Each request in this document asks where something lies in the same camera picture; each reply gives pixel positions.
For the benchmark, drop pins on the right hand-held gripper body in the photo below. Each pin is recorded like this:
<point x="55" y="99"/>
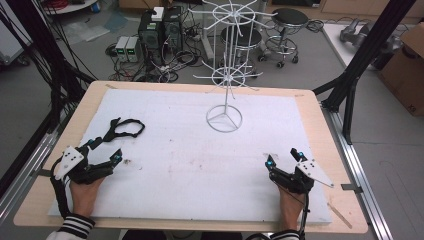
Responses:
<point x="293" y="181"/>

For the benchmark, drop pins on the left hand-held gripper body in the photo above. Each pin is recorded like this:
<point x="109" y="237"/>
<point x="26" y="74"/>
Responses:
<point x="87" y="171"/>

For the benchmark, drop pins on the person's left hand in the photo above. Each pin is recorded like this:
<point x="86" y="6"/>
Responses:
<point x="85" y="198"/>

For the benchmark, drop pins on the person's right hand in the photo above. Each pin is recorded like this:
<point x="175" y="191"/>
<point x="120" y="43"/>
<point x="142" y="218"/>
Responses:
<point x="290" y="208"/>

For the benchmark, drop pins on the grey tape strip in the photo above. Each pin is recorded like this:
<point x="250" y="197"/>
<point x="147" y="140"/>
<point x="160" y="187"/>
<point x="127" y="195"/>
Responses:
<point x="351" y="188"/>
<point x="43" y="172"/>

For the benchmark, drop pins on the thin wooden stick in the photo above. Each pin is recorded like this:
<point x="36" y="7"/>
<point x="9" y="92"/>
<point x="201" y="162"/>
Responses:
<point x="340" y="215"/>

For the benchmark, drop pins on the white foam mat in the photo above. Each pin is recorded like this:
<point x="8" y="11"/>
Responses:
<point x="200" y="173"/>

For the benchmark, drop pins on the person's dark pants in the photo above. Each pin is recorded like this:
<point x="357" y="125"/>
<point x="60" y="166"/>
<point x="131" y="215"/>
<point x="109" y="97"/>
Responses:
<point x="143" y="235"/>

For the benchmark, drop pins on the grey power supply unit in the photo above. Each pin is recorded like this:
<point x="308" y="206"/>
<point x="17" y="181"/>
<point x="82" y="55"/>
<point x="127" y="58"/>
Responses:
<point x="121" y="48"/>
<point x="133" y="49"/>

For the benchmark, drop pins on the black computer tower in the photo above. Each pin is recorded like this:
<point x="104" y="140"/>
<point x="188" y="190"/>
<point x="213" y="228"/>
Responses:
<point x="173" y="30"/>
<point x="150" y="36"/>

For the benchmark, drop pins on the black round stool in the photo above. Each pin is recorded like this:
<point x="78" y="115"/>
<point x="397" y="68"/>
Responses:
<point x="246" y="37"/>

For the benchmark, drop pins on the brown cardboard box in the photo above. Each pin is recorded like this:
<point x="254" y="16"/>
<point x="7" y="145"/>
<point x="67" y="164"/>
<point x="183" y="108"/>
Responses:
<point x="405" y="70"/>

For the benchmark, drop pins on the white table leg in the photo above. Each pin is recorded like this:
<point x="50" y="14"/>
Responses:
<point x="207" y="45"/>

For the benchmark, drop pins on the black round stool chrome base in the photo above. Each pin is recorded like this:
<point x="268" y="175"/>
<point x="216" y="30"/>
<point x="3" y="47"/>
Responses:
<point x="289" y="17"/>

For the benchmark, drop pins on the white box with black plug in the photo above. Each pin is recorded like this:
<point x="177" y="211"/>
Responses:
<point x="158" y="14"/>

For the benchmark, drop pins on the aluminium frame rail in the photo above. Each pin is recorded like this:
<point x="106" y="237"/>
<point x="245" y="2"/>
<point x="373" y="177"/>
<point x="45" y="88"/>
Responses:
<point x="361" y="173"/>
<point x="25" y="175"/>

